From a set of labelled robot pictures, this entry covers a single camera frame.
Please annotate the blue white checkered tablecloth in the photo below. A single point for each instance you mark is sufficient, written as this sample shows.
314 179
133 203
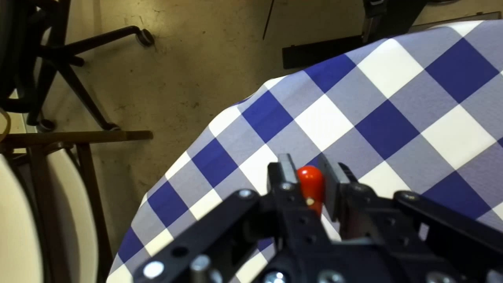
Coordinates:
416 112

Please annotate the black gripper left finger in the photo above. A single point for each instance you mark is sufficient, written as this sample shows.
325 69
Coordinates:
281 175

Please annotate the black grey office chair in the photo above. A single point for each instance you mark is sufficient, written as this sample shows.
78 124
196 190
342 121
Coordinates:
33 50

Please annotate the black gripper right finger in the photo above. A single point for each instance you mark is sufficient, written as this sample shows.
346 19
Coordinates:
338 178

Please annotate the wooden chair with bag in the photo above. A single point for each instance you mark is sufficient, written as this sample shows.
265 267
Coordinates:
52 225

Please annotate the red plastic spoon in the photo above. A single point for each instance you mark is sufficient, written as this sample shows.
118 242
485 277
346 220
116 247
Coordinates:
311 186

